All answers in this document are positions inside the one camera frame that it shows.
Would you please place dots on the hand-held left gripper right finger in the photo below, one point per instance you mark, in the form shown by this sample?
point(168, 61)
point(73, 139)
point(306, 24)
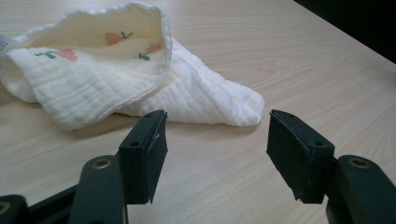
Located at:
point(295, 155)

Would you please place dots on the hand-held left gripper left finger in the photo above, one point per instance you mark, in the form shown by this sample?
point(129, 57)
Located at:
point(141, 161)

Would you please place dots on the white flower print muslin cloth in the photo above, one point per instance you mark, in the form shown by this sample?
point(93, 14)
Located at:
point(93, 87)

